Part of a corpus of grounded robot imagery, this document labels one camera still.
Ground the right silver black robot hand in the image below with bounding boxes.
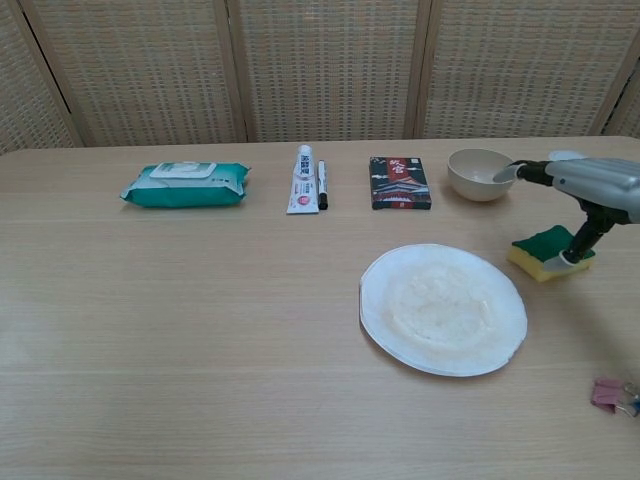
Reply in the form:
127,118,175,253
492,157,640,274

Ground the yellow green sponge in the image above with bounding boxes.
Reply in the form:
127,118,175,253
506,224,598,284

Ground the beige bowl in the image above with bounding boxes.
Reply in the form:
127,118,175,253
446,148,520,203

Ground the white round plate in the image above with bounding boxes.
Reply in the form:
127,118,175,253
358,243,529,377

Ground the woven folding screen panel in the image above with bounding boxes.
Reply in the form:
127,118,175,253
0,0,84,156
224,0,434,144
599,49,640,139
414,0,640,141
17,0,249,149

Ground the dark playing card box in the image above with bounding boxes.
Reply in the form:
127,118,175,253
369,155,432,211

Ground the pink binder clip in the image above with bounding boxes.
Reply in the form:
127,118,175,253
592,378,624,414

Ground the black marker pen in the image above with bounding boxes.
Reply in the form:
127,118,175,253
316,159,330,211

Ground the white toothpaste tube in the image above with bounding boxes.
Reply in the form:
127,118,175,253
285,144,320,216

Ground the green wet wipes pack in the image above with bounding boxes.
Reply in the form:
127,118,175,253
118,160,253,209

